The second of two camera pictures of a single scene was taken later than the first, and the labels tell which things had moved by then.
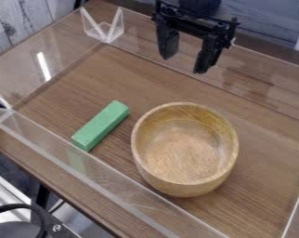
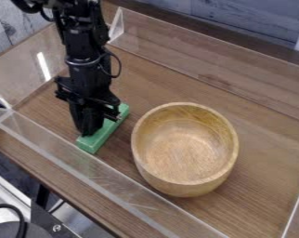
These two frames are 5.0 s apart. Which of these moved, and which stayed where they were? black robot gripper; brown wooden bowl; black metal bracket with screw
Moved: black robot gripper
Stayed: brown wooden bowl; black metal bracket with screw
